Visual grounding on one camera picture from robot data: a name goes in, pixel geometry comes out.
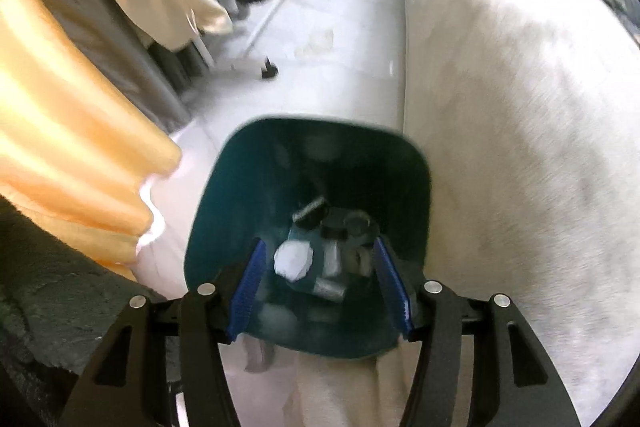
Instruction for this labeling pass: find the white crumpled paper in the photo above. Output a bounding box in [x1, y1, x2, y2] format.
[274, 239, 315, 282]

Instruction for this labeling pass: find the grey bed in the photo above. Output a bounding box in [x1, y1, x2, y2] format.
[400, 0, 640, 427]

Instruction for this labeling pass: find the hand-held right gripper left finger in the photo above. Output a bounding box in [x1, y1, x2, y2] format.
[60, 238, 268, 427]

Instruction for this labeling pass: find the cream cloth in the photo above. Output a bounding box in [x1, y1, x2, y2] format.
[240, 337, 416, 427]

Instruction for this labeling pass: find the dark blurred object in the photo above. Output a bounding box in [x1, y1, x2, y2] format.
[320, 207, 378, 243]

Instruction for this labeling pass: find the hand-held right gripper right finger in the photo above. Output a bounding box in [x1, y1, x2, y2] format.
[372, 237, 581, 427]

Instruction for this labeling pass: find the grey cylinder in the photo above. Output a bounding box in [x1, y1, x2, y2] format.
[312, 279, 348, 303]

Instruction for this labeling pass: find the yellow curtain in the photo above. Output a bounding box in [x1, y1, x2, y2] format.
[0, 0, 183, 283]

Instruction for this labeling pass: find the teal trash bin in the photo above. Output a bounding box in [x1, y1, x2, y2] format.
[183, 117, 433, 360]

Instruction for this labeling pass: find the dark grey fleece cloth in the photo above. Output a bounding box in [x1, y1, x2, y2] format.
[0, 194, 168, 427]

